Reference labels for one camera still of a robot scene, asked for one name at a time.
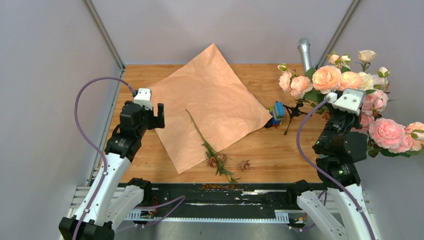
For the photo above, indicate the pink roses stem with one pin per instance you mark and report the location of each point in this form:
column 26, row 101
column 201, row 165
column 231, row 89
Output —
column 372, row 105

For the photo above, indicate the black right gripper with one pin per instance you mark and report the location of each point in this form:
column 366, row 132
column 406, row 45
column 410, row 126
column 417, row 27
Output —
column 354, row 117

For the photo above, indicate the dried brown roses stem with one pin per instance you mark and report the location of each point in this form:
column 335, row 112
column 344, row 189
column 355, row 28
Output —
column 326, row 116

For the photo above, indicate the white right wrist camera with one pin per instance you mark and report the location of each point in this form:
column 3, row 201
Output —
column 350, row 100

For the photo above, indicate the blue toy brick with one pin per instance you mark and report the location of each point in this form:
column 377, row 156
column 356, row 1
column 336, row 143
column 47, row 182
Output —
column 278, row 111

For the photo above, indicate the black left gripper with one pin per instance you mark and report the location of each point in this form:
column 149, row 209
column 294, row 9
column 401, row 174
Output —
column 156, row 122

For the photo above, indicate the brown kraft wrapping paper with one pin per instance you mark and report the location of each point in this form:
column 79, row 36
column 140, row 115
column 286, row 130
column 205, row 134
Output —
column 205, row 101

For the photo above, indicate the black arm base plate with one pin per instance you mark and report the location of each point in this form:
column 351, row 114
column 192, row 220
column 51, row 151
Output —
column 248, row 201

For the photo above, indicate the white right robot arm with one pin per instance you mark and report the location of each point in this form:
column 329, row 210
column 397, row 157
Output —
column 339, row 149

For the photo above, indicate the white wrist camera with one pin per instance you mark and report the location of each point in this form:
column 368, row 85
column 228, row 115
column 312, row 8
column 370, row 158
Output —
column 143, row 98
column 350, row 100

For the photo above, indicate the peach roses in vase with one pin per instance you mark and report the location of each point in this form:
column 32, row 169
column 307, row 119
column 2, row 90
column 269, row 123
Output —
column 386, row 136

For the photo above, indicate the dried brown rose head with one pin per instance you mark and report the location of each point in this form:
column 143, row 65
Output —
column 244, row 165

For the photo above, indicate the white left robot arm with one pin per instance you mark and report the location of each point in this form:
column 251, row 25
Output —
column 98, row 217

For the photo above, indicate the multicolour toy brick stack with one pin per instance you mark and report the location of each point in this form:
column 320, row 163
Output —
column 272, row 122

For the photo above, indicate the white roses stem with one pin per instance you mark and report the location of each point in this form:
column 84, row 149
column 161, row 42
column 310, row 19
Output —
column 364, row 78

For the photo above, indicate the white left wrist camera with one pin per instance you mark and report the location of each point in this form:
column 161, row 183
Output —
column 143, row 98

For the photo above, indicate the single rose stem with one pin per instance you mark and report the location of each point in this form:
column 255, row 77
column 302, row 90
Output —
column 365, row 57

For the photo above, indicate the silver microphone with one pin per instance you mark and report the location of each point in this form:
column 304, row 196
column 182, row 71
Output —
column 304, row 50

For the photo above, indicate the peach roses stem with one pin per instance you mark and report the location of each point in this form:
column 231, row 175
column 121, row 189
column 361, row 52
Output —
column 291, row 82
column 336, row 76

